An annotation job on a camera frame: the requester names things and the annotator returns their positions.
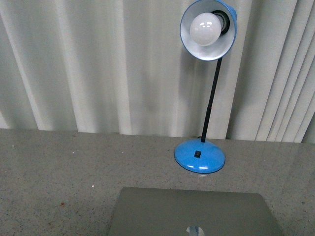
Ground white vertical blinds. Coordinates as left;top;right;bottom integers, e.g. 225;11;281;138
0;0;315;143

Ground white light bulb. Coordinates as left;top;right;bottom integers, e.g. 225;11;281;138
189;13;221;46

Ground blue desk lamp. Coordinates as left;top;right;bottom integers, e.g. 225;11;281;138
174;0;237;174

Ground silver laptop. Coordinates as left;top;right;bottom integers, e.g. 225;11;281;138
108;187;283;236

